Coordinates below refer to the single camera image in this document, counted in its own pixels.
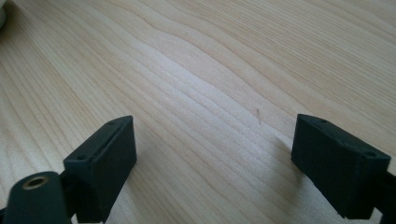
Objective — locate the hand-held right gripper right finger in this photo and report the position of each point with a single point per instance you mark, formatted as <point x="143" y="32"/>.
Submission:
<point x="334" y="165"/>

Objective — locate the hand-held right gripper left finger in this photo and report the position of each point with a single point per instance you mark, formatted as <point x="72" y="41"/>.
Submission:
<point x="102" y="169"/>

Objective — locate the white round object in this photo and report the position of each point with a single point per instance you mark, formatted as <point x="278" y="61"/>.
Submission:
<point x="1" y="18"/>

